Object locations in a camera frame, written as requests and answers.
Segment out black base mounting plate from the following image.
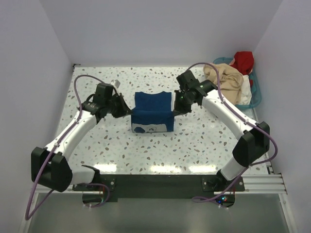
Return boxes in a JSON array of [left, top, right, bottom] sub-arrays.
[[72, 174, 231, 204]]

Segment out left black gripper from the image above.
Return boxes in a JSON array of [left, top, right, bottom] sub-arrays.
[[105, 93, 133, 118]]

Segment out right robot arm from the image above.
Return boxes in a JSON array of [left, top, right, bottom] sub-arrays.
[[173, 70, 270, 191]]

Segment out blue printed t shirt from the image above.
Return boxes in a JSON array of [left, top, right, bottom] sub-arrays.
[[131, 92, 174, 133]]

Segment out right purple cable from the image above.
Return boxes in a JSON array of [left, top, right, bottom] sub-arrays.
[[191, 62, 279, 204]]

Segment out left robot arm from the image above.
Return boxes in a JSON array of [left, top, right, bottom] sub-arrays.
[[31, 80, 131, 192]]

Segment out white t shirt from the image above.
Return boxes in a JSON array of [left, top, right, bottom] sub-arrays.
[[239, 75, 252, 105]]

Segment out beige t shirt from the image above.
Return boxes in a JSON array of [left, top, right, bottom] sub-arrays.
[[213, 63, 243, 105]]

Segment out aluminium frame rail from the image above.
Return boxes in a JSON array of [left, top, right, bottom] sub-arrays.
[[31, 157, 289, 195]]

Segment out red t shirt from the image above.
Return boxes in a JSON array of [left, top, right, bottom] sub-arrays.
[[229, 51, 255, 75]]

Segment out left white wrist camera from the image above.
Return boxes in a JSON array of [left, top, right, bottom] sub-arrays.
[[111, 80, 120, 88]]

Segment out purple cable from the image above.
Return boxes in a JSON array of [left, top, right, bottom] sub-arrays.
[[191, 62, 279, 204], [24, 75, 111, 221]]

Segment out teal laundry basket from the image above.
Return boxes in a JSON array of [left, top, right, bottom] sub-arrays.
[[213, 57, 262, 110]]

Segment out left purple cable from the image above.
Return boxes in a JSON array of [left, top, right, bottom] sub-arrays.
[[24, 75, 111, 221]]

